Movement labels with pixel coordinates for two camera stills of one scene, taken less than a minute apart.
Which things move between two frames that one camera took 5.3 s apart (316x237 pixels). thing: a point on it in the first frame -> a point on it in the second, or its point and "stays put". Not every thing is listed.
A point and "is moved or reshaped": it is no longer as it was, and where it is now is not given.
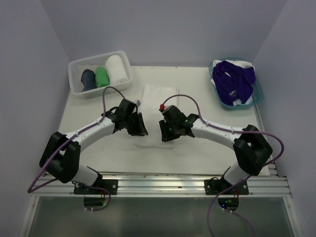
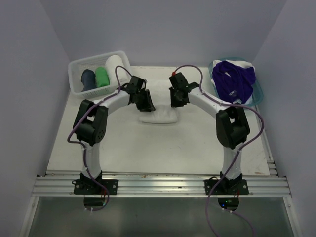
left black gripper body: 126,119 -> 141,100
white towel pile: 153,97 is moved or reshaped
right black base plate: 214,185 stays put
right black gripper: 166,136 -> 175,103
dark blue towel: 88,80 stays put
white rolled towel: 117,72 stays put
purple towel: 232,82 stays put
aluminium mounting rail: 161,185 stays put
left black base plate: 111,185 stays put
